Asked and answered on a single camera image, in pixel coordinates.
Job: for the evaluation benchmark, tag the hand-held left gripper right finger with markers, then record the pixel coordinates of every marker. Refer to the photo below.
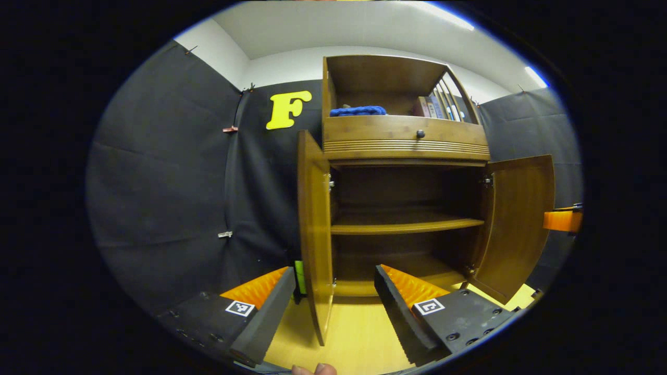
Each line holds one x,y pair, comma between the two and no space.
398,317

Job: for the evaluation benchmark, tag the blue towel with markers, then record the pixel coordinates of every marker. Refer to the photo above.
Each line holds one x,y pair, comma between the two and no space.
358,111

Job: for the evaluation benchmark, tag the pale blue book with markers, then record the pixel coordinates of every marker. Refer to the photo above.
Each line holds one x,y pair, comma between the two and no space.
437,107

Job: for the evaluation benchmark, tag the wooden drawer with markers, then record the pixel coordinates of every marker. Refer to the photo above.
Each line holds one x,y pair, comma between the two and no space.
385,130

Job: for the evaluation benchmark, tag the wooden inner shelf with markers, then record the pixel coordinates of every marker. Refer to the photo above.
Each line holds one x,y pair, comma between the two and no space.
401,225

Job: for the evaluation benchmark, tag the wooden double-door shoe cabinet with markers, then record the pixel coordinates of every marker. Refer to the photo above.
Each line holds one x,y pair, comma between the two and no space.
401,151

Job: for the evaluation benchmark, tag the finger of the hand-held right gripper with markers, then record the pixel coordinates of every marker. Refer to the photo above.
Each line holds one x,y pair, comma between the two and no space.
563,221

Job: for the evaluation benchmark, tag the beige book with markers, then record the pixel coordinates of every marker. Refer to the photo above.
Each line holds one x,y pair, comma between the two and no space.
429,107

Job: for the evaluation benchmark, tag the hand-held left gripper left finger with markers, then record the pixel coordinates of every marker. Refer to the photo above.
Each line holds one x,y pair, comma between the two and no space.
263,323

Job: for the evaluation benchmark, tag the green toy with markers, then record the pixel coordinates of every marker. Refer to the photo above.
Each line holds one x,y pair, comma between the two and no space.
300,276

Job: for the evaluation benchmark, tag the wooden shoe cabinet door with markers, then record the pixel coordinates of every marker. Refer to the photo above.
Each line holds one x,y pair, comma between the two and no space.
315,234
516,224

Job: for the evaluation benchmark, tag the black backdrop cloth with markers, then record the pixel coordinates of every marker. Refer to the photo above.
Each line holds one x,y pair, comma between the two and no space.
167,182

